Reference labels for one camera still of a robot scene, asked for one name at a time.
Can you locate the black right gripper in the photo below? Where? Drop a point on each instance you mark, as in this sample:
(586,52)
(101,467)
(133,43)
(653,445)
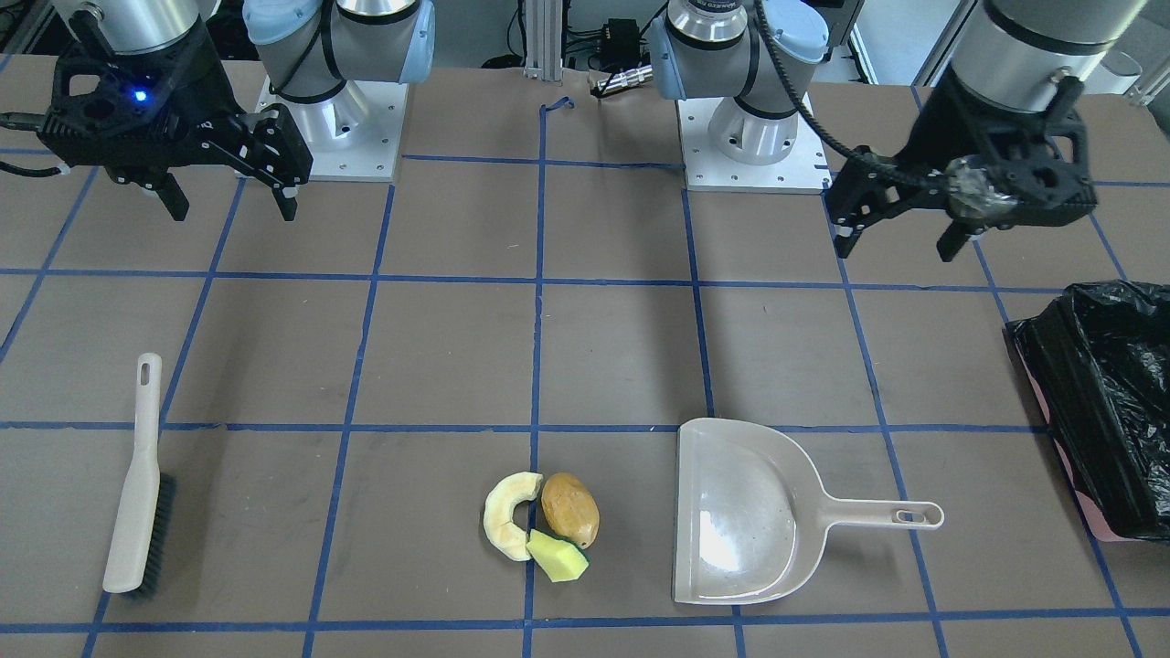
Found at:
(203,90)

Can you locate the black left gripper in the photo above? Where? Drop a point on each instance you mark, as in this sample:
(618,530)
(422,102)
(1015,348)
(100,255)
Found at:
(941,128)

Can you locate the beige plastic dustpan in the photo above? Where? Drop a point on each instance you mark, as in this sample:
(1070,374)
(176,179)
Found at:
(753,517)

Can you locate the beige hand brush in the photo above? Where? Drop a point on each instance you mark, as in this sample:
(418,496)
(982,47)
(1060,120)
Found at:
(136,553)

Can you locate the pale apple slice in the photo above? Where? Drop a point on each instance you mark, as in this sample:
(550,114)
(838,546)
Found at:
(498,517)

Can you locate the brown potato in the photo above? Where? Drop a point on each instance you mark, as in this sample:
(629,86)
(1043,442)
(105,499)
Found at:
(570,510)

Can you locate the yellow green sponge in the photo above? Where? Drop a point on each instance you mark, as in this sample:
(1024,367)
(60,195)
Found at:
(560,559)

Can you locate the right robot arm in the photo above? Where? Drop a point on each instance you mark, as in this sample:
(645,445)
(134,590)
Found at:
(300,43)

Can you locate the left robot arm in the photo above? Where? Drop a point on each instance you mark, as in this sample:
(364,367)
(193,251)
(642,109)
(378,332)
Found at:
(763,55)

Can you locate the black bag lined bin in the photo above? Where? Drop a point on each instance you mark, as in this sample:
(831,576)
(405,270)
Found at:
(1096,360)

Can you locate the black power adapter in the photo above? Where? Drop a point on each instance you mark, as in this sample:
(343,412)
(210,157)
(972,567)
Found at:
(620,43)

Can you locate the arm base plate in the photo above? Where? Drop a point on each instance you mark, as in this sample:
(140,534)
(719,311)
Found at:
(726,149)
(361,137)

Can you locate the aluminium frame post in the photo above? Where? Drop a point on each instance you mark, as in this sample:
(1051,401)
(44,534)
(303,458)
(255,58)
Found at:
(543,35)

